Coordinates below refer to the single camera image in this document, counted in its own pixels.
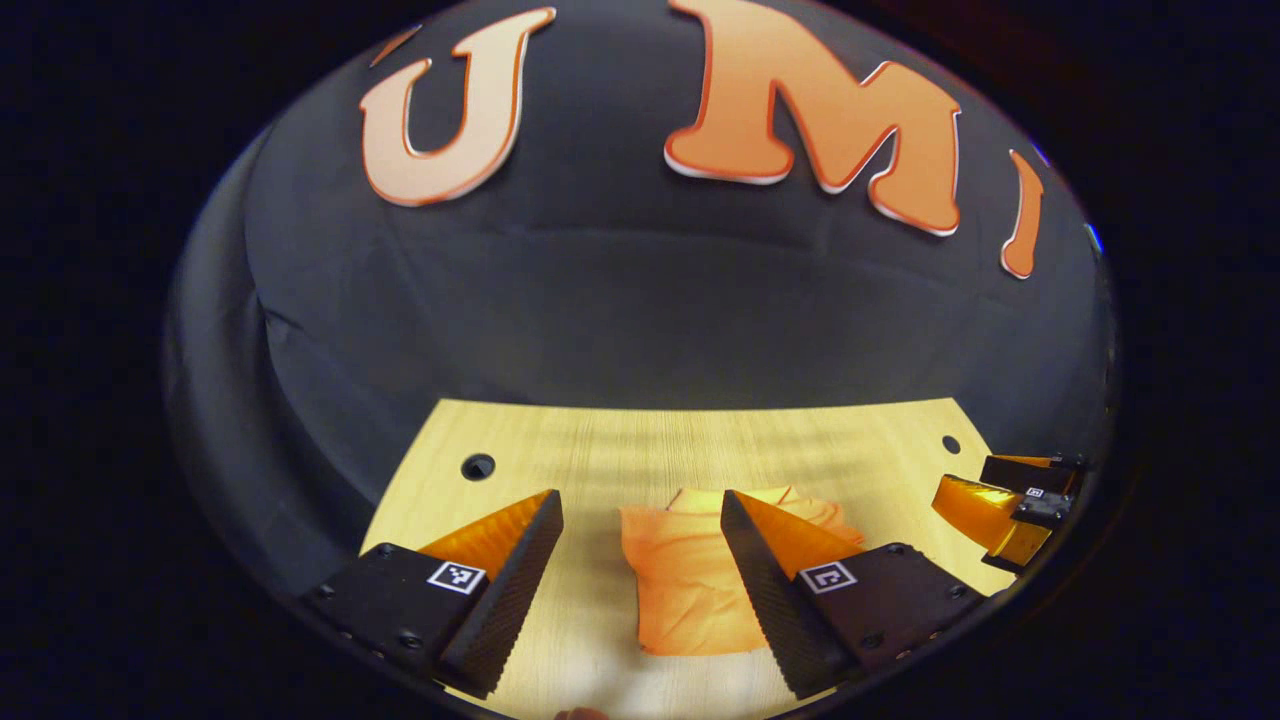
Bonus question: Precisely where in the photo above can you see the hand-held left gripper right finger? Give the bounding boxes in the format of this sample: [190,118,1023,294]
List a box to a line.
[720,490,986,699]

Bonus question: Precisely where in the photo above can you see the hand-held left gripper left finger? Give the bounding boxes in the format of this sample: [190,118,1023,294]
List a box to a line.
[300,490,564,699]

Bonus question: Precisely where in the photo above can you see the orange T-shirt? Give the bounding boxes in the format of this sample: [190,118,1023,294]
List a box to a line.
[618,485,866,658]

